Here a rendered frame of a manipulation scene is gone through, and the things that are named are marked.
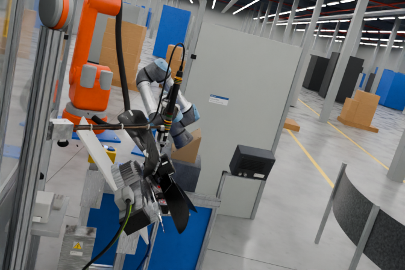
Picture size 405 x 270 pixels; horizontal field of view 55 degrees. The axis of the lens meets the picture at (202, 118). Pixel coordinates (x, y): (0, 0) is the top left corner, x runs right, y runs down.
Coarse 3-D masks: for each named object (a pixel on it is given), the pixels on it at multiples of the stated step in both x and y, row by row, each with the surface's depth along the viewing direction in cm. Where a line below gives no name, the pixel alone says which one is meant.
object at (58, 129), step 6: (54, 120) 164; (60, 120) 166; (66, 120) 168; (48, 126) 159; (54, 126) 159; (60, 126) 161; (66, 126) 163; (72, 126) 165; (48, 132) 160; (54, 132) 160; (60, 132) 162; (66, 132) 164; (48, 138) 160; (54, 138) 161; (60, 138) 163; (66, 138) 165
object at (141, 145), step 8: (128, 112) 207; (136, 112) 212; (120, 120) 200; (128, 120) 204; (136, 120) 208; (144, 120) 213; (136, 136) 204; (144, 136) 206; (152, 136) 211; (136, 144) 202; (144, 144) 205
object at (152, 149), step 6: (150, 138) 180; (150, 144) 179; (150, 150) 179; (156, 150) 189; (150, 156) 180; (156, 156) 189; (150, 162) 181; (156, 162) 193; (144, 168) 172; (150, 168) 185; (144, 174) 173; (150, 174) 190
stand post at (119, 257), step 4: (116, 248) 214; (116, 256) 207; (120, 256) 208; (124, 256) 208; (116, 260) 207; (120, 260) 209; (116, 264) 208; (120, 264) 208; (116, 268) 209; (120, 268) 209
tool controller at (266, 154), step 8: (240, 152) 257; (248, 152) 259; (256, 152) 263; (264, 152) 266; (232, 160) 269; (240, 160) 259; (248, 160) 259; (256, 160) 260; (264, 160) 261; (272, 160) 262; (232, 168) 266; (240, 168) 262; (248, 168) 263; (256, 168) 264; (264, 168) 265; (240, 176) 266; (248, 176) 266; (256, 176) 267; (264, 176) 268
